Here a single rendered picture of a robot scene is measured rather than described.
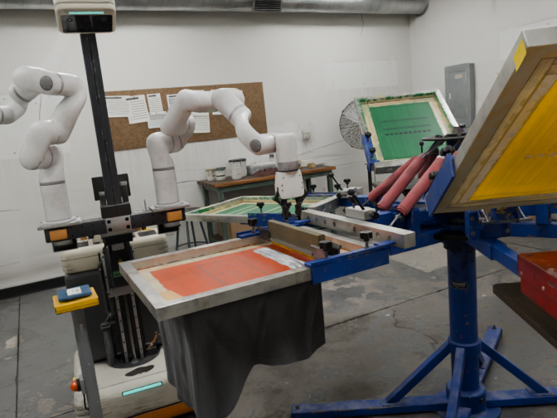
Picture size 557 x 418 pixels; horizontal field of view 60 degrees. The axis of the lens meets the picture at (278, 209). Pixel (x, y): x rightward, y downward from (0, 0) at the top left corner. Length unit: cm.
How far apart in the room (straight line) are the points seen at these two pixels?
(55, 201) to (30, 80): 46
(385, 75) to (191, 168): 302
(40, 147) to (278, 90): 437
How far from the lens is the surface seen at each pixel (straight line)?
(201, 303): 139
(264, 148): 172
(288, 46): 621
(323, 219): 204
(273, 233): 193
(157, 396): 261
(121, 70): 549
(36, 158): 201
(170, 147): 213
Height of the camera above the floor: 144
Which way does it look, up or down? 10 degrees down
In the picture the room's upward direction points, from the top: 6 degrees counter-clockwise
